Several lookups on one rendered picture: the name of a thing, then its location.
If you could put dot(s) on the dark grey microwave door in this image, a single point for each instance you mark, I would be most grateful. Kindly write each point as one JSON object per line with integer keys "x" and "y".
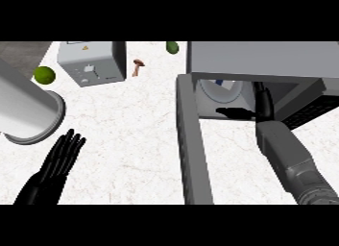
{"x": 191, "y": 141}

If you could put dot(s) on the grey microwave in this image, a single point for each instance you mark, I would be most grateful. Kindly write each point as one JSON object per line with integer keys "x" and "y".
{"x": 266, "y": 59}

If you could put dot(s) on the round glass microwave plate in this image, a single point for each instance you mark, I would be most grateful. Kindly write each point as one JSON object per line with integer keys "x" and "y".
{"x": 223, "y": 96}

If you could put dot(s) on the grey toaster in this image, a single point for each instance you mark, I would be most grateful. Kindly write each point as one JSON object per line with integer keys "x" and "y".
{"x": 92, "y": 65}

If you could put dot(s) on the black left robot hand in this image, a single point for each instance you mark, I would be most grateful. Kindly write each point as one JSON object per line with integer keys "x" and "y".
{"x": 54, "y": 166}

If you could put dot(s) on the green lime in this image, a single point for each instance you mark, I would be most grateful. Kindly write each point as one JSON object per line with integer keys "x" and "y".
{"x": 45, "y": 75}

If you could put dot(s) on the brown mushroom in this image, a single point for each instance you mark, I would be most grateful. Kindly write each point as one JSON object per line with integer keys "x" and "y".
{"x": 138, "y": 65}

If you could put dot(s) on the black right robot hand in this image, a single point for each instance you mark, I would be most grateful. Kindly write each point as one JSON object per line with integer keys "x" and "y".
{"x": 264, "y": 102}

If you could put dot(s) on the white cylinder with grey rim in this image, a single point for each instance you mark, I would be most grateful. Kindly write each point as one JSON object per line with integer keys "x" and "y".
{"x": 15, "y": 102}

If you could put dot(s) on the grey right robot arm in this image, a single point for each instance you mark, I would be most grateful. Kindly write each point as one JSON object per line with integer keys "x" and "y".
{"x": 290, "y": 160}

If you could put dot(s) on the white and blue milk carton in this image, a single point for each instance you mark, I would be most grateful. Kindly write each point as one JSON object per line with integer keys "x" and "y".
{"x": 220, "y": 82}

